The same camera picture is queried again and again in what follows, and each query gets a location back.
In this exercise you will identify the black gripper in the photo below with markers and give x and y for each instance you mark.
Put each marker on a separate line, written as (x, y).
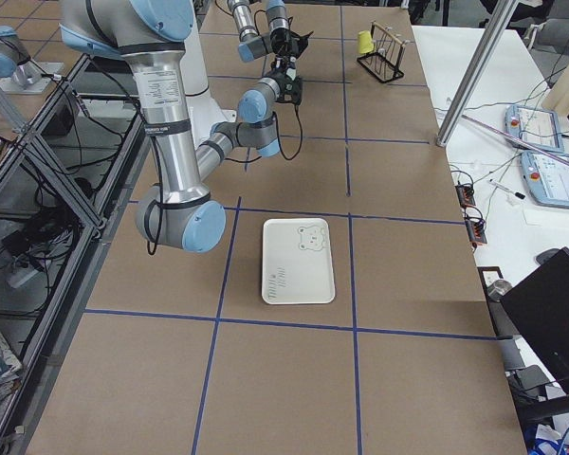
(281, 36)
(283, 85)

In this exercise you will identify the green cup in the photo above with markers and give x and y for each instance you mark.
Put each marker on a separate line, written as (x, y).
(291, 73)

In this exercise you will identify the yellow cup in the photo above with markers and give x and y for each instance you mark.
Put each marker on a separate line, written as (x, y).
(365, 43)

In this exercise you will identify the cream bear tray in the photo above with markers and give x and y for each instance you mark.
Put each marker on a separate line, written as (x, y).
(297, 264)

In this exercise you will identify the small metal cup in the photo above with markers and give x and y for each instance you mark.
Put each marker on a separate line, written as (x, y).
(497, 289)

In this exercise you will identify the orange power connector far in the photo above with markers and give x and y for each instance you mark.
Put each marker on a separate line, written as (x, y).
(465, 195)

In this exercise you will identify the orange power connector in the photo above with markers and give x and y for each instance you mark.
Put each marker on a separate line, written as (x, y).
(476, 232)
(465, 195)

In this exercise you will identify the orange power connector near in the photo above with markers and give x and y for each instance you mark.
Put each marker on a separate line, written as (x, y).
(476, 232)

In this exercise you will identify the upper teach pendant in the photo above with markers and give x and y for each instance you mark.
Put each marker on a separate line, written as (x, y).
(536, 126)

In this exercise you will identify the teach pendant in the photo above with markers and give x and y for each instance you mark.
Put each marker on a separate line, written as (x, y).
(536, 126)
(547, 179)

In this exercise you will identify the black marker pen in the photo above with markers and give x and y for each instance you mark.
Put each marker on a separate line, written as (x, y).
(502, 187)

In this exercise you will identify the lower teach pendant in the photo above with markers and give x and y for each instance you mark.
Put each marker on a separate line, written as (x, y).
(547, 179)

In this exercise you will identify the black computer mouse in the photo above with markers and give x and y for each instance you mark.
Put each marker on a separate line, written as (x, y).
(546, 255)

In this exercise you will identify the black laptop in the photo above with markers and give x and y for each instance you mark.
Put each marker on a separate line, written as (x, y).
(538, 306)

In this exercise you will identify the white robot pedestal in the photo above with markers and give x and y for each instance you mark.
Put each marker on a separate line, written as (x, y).
(203, 109)

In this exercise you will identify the black wire cup rack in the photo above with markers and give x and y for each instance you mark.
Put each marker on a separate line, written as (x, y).
(385, 63)

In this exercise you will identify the aluminium frame post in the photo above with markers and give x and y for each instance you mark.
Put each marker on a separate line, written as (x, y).
(492, 34)

